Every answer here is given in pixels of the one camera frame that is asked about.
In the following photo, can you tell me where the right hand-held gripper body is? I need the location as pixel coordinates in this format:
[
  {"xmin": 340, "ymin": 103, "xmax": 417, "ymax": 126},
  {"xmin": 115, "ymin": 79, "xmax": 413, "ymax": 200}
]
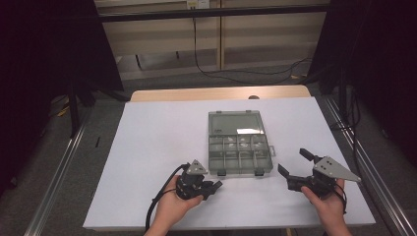
[{"xmin": 286, "ymin": 155, "xmax": 362, "ymax": 199}]

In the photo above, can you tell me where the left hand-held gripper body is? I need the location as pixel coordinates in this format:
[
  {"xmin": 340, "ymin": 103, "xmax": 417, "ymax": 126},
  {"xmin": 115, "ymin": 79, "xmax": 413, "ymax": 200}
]
[{"xmin": 175, "ymin": 159, "xmax": 214, "ymax": 202}]

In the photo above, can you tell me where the grey transparent compartment box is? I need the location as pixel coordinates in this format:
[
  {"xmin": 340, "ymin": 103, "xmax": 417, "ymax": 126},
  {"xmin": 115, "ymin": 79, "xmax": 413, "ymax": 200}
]
[{"xmin": 208, "ymin": 109, "xmax": 277, "ymax": 178}]

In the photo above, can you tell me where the person's right hand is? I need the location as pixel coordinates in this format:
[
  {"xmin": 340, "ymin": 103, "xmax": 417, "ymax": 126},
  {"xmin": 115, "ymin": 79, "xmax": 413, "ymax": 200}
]
[{"xmin": 300, "ymin": 178, "xmax": 347, "ymax": 229}]

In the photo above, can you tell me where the person's left hand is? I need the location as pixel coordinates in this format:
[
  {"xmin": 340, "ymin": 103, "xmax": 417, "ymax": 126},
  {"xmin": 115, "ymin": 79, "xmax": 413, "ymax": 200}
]
[{"xmin": 152, "ymin": 174, "xmax": 205, "ymax": 230}]

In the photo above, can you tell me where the white table sheet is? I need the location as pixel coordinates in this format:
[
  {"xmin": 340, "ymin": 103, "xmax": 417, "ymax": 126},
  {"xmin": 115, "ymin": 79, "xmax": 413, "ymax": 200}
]
[{"xmin": 82, "ymin": 96, "xmax": 377, "ymax": 230}]

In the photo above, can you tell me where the black curtain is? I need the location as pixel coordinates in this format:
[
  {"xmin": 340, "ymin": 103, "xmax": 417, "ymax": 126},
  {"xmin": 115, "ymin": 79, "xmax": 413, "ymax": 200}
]
[
  {"xmin": 308, "ymin": 0, "xmax": 417, "ymax": 168},
  {"xmin": 0, "ymin": 0, "xmax": 125, "ymax": 198}
]

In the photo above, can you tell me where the black stand pole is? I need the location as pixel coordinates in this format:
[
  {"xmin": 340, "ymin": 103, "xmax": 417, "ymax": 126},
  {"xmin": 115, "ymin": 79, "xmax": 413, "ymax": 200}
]
[{"xmin": 67, "ymin": 78, "xmax": 82, "ymax": 139}]

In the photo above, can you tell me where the black horizontal bar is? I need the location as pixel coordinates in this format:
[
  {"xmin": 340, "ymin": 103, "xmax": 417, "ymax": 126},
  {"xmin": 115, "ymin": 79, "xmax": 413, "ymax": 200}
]
[{"xmin": 97, "ymin": 3, "xmax": 330, "ymax": 24}]

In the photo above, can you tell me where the right hand-held gripper cable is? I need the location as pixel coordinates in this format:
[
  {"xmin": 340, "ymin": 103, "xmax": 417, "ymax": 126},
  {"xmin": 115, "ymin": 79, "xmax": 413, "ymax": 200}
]
[{"xmin": 333, "ymin": 182, "xmax": 348, "ymax": 214}]

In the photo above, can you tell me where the hand-held gripper cable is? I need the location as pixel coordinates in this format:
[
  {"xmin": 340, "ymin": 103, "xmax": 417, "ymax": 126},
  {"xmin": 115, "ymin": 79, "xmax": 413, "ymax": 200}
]
[
  {"xmin": 333, "ymin": 182, "xmax": 348, "ymax": 214},
  {"xmin": 145, "ymin": 162, "xmax": 192, "ymax": 232}
]

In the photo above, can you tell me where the left hand-held gripper cable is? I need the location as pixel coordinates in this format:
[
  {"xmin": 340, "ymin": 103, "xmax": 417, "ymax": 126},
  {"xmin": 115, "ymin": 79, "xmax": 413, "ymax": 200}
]
[{"xmin": 145, "ymin": 162, "xmax": 192, "ymax": 232}]

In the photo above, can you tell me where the metal floor rail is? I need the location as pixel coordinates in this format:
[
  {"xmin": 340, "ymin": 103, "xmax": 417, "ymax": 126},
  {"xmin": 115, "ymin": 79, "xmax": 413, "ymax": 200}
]
[
  {"xmin": 323, "ymin": 96, "xmax": 417, "ymax": 236},
  {"xmin": 24, "ymin": 107, "xmax": 94, "ymax": 236}
]

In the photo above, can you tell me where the black floor cable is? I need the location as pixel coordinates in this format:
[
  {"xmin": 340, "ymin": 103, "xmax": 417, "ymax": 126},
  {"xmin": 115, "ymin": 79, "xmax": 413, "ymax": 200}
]
[{"xmin": 192, "ymin": 18, "xmax": 314, "ymax": 86}]

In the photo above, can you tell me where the wooden post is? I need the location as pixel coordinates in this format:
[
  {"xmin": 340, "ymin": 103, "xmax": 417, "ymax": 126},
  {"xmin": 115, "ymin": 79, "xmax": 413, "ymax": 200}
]
[{"xmin": 217, "ymin": 0, "xmax": 226, "ymax": 71}]

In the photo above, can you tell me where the wall power socket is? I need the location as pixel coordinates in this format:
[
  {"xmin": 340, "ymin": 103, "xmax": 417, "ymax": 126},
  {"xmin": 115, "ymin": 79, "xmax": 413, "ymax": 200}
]
[{"xmin": 186, "ymin": 0, "xmax": 210, "ymax": 10}]

